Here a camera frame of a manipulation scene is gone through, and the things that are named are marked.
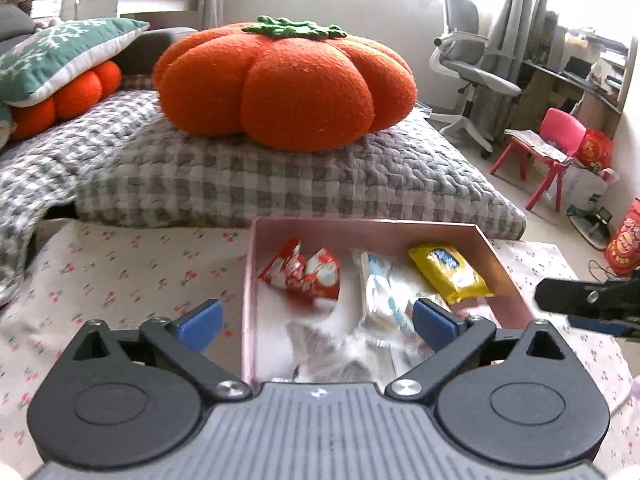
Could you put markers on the wooden desk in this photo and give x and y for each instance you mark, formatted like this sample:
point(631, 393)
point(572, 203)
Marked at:
point(565, 85)

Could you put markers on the dark grey cushion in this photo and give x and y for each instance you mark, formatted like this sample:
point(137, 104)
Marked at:
point(150, 45)

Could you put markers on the red gift bag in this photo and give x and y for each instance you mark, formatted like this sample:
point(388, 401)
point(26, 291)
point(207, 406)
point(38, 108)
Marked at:
point(595, 150)

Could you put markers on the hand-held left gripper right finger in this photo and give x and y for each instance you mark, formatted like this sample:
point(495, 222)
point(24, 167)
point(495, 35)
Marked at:
point(436, 322)

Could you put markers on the red yellow printed bag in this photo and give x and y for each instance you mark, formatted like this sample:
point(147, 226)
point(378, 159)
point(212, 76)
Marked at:
point(625, 240)

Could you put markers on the pink plastic child chair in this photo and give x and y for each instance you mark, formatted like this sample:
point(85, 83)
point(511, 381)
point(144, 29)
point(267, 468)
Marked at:
point(562, 127)

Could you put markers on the red white snack packet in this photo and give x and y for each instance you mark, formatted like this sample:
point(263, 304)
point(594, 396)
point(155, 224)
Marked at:
point(282, 267)
point(324, 275)

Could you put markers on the small orange pumpkin cushion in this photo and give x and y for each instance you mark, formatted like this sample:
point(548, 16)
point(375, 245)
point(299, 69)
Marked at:
point(75, 95)

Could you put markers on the newspaper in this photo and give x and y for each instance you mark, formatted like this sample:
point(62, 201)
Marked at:
point(537, 142)

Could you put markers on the white shopping bag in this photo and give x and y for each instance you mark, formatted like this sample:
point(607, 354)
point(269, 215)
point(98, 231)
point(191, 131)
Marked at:
point(585, 190)

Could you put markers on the grey office chair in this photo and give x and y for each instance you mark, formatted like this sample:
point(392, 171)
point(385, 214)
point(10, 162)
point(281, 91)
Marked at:
point(475, 70)

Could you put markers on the grey checkered pillow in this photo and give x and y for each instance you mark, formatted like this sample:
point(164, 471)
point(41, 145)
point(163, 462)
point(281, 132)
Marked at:
point(300, 185)

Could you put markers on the grey checkered blanket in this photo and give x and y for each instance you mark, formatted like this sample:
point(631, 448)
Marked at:
point(60, 155)

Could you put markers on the silver snack packet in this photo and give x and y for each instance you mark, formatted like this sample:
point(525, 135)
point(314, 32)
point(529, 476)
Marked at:
point(325, 350)

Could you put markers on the white shelf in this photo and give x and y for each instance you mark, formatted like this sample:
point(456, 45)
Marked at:
point(145, 0)

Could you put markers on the grey curtain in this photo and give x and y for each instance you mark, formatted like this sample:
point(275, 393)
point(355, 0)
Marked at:
point(525, 10)

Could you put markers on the large orange pumpkin cushion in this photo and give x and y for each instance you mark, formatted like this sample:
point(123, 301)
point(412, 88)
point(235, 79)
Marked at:
point(280, 85)

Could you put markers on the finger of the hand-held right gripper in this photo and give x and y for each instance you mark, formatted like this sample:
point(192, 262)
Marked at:
point(575, 297)

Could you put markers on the white snack packet blue label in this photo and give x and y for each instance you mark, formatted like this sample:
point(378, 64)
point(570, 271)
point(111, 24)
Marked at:
point(385, 295)

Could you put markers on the yellow snack packet blue label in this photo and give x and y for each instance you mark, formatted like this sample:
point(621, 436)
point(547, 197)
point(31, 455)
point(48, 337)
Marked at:
point(450, 270)

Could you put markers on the green snowflake pillow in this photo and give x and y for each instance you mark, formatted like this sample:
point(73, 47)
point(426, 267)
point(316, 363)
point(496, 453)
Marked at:
point(55, 55)

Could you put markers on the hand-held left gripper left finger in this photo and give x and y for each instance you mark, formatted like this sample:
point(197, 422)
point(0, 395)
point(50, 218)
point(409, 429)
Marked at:
point(200, 322)

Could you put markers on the pink cardboard box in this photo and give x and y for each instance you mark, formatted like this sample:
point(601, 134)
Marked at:
point(250, 310)

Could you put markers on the cherry print bed sheet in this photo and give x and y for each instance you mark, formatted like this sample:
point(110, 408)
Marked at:
point(125, 280)

